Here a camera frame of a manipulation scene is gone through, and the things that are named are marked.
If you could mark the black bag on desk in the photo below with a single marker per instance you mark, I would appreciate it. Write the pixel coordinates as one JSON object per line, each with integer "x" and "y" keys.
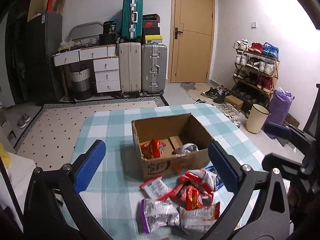
{"x": 109, "y": 27}

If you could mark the orange white snack packet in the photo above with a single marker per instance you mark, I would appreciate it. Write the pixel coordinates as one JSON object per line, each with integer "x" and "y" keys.
{"x": 199, "y": 220}

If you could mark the red white snack packet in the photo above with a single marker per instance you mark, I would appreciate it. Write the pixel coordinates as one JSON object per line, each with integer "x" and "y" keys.
{"x": 203, "y": 178}

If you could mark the red snack packet in box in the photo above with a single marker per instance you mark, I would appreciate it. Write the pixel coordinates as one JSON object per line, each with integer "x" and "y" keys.
{"x": 153, "y": 149}

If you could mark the teal hard suitcase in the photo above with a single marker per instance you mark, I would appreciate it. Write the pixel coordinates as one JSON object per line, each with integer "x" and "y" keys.
{"x": 132, "y": 20}

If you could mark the dotted beige rug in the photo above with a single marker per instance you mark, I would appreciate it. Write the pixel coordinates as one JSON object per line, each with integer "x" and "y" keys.
{"x": 50, "y": 138}

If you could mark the wall light switch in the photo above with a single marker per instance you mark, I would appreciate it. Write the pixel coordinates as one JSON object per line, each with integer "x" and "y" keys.
{"x": 253, "y": 24}

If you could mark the purple white snack packet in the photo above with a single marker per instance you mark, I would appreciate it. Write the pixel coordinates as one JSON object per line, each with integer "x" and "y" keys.
{"x": 158, "y": 213}

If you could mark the silver aluminium suitcase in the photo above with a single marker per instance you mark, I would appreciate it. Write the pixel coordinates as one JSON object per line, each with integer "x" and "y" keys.
{"x": 154, "y": 66}

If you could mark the teal plaid tablecloth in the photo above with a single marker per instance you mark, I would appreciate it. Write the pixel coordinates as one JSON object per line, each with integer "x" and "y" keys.
{"x": 113, "y": 195}

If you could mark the woven laundry basket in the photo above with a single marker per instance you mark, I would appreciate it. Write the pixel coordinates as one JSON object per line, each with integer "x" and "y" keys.
{"x": 81, "y": 83}

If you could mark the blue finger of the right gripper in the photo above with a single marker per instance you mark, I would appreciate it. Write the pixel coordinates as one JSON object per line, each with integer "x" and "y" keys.
{"x": 276, "y": 130}

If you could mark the purple bag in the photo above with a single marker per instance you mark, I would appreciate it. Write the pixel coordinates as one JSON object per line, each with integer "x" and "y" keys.
{"x": 279, "y": 106}

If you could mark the wooden door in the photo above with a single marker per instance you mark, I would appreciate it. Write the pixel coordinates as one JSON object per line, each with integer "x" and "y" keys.
{"x": 191, "y": 40}

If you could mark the dark refrigerator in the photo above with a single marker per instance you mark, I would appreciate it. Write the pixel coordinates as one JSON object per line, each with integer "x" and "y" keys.
{"x": 43, "y": 77}

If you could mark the cream waste bin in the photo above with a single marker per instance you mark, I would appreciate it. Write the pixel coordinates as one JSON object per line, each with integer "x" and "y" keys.
{"x": 256, "y": 119}

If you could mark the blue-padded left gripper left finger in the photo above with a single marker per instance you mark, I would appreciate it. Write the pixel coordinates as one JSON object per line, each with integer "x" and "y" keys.
{"x": 53, "y": 207}

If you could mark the stack of shoe boxes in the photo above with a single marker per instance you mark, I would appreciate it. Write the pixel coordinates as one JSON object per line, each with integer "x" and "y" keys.
{"x": 151, "y": 30}

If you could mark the wooden shoe rack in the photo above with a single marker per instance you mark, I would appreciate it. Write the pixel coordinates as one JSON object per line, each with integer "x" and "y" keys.
{"x": 255, "y": 78}

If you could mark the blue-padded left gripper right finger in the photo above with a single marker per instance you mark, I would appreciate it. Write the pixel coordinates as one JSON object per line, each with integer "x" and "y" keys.
{"x": 259, "y": 207}

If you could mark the white drawer desk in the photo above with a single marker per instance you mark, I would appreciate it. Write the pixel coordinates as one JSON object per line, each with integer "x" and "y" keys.
{"x": 102, "y": 61}

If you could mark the dark sneakers on floor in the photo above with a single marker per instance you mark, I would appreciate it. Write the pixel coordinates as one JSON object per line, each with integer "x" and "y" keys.
{"x": 217, "y": 94}

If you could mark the grey slippers pair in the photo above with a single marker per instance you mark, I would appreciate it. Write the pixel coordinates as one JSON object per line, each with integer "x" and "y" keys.
{"x": 22, "y": 122}

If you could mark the brown cardboard SF box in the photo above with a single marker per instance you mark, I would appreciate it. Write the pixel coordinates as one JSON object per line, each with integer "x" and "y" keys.
{"x": 186, "y": 144}

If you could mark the red chocolate snack packet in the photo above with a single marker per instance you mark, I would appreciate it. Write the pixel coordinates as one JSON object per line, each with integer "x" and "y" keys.
{"x": 190, "y": 194}

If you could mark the blue white snack packet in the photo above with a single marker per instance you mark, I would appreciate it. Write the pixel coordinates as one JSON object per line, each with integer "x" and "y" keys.
{"x": 218, "y": 181}

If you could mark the white red-edged snack packet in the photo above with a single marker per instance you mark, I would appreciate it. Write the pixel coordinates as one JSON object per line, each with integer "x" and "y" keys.
{"x": 156, "y": 189}

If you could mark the grey arched mirror frame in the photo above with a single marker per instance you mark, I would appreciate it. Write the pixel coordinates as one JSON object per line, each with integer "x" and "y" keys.
{"x": 85, "y": 30}

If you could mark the beige hard suitcase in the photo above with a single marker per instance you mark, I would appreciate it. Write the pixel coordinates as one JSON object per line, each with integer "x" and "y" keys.
{"x": 130, "y": 67}

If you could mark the small brown cardboard box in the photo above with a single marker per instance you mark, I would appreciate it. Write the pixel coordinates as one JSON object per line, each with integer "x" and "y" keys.
{"x": 234, "y": 101}

